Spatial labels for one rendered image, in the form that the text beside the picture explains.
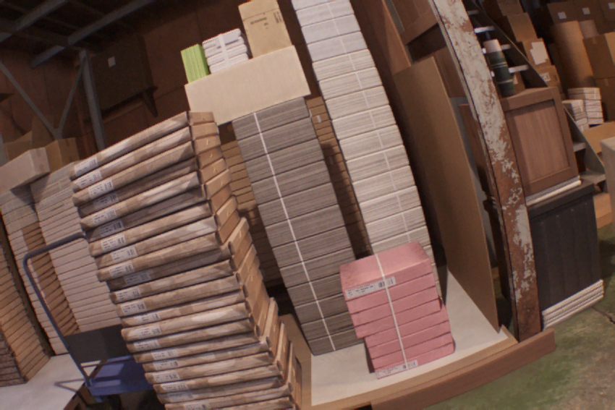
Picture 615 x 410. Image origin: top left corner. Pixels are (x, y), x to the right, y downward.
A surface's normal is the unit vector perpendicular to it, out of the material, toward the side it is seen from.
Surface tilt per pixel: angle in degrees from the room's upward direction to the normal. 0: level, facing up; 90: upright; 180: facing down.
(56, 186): 92
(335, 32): 90
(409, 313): 90
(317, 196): 90
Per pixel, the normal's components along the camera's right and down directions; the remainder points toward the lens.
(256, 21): -0.02, 0.17
